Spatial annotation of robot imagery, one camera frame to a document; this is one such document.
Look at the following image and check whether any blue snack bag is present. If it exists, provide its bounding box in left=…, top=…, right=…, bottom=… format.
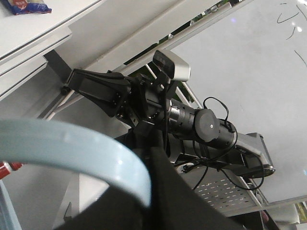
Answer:
left=2, top=0, right=52, bottom=15

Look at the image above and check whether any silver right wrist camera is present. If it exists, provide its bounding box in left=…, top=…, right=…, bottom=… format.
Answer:
left=153, top=49, right=190, bottom=82

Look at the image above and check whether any red coke aluminium bottle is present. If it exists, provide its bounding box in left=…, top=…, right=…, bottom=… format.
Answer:
left=0, top=161, right=23, bottom=179

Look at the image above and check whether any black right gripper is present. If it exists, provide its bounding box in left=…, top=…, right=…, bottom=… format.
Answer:
left=67, top=69, right=177, bottom=136

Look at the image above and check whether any light blue plastic basket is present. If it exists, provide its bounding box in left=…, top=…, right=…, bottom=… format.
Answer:
left=0, top=119, right=152, bottom=230

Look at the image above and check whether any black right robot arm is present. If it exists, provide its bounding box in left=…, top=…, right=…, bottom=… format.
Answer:
left=67, top=69, right=237, bottom=150

